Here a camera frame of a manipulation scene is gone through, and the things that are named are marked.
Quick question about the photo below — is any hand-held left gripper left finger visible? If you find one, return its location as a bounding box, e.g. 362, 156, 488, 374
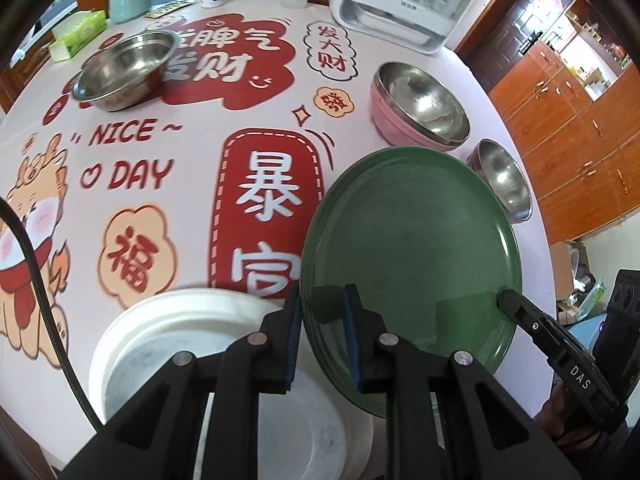
62, 282, 303, 480

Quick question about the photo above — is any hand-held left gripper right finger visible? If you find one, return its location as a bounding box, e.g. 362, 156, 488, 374
342, 284, 583, 480

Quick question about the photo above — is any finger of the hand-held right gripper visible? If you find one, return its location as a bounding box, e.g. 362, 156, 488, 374
496, 287, 572, 362

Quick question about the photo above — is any green plate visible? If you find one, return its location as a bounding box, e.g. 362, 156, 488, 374
300, 146, 524, 418

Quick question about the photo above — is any small steel bowl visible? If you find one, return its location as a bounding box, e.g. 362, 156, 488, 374
466, 139, 533, 223

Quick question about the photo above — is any large white plate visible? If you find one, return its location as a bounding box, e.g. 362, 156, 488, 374
89, 287, 376, 480

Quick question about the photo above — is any pink bowl with steel inside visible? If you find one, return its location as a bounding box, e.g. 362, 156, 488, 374
370, 61, 472, 152

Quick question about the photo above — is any wide steel bowl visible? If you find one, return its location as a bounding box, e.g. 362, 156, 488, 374
72, 30, 179, 112

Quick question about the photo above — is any cardboard box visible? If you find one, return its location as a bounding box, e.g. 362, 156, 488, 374
550, 240, 587, 308

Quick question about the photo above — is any pink printed tablecloth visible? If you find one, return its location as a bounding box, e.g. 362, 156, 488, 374
0, 0, 558, 466

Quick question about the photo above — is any dark wooden entrance door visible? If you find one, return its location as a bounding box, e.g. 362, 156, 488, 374
455, 0, 576, 61

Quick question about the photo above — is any white storage box clear cover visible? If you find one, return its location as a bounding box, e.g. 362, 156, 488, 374
328, 0, 487, 56

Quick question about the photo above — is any patterned flat box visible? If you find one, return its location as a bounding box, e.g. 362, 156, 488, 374
145, 0, 193, 19

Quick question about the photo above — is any green tissue box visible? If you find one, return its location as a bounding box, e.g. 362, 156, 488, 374
48, 10, 108, 63

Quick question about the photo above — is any wooden wall cabinet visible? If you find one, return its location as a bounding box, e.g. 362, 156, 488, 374
490, 40, 640, 241

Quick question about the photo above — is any black cable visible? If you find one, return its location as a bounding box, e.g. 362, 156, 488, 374
0, 195, 106, 433

